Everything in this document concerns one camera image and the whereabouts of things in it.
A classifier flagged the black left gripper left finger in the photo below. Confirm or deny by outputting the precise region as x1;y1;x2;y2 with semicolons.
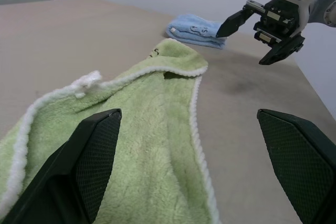
0;108;122;224

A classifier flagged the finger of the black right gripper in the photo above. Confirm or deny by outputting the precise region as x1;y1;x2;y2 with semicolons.
216;8;255;38
258;34;306;66

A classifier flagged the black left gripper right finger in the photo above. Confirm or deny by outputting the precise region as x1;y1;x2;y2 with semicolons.
256;108;336;224

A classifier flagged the green towel with white trim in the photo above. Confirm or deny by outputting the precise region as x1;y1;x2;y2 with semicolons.
0;38;220;224

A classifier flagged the blue cloth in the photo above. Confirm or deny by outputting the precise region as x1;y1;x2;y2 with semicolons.
165;14;228;50

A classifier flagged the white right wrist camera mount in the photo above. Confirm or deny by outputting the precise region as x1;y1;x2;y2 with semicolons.
272;0;320;37

